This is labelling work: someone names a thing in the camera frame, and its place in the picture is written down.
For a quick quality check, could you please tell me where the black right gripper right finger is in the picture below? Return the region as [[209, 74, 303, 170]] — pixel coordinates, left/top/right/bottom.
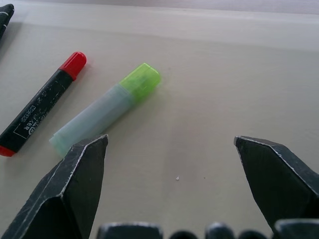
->
[[233, 135, 319, 231]]

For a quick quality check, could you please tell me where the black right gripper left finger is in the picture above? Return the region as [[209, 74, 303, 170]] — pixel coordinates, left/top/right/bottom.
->
[[0, 133, 109, 239]]

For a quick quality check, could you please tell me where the black marker with red cap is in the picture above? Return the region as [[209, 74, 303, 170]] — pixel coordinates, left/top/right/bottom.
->
[[0, 51, 87, 157]]

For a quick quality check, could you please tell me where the translucent highlighter with green cap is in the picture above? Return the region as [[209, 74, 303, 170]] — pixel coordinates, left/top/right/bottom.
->
[[49, 62, 161, 158]]

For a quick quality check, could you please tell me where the black grid-pattern pouch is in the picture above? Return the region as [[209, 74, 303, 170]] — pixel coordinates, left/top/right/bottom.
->
[[0, 3, 15, 43]]

